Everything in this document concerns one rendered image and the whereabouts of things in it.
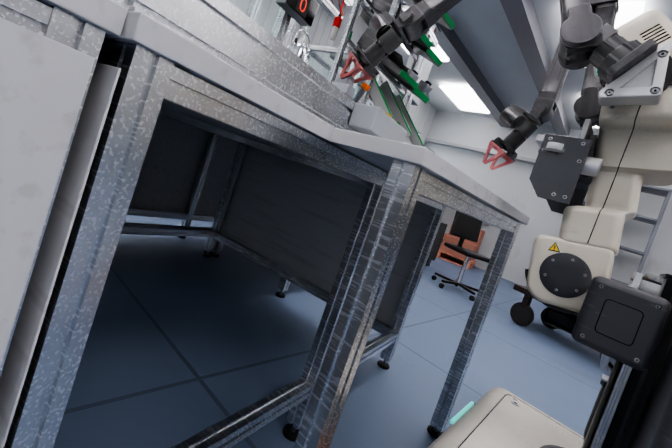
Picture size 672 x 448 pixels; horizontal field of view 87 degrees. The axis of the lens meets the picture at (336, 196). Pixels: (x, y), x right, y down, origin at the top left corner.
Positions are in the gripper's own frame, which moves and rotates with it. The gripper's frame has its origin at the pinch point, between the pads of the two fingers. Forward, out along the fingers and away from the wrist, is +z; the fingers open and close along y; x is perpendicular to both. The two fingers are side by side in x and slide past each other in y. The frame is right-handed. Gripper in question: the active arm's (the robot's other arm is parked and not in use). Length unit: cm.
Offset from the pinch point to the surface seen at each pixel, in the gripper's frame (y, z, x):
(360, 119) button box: 19.3, -1.9, 26.0
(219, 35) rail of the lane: 60, 1, 24
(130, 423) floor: 36, 86, 65
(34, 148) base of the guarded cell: 80, 13, 41
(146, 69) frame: 73, 4, 35
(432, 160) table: 36, -13, 50
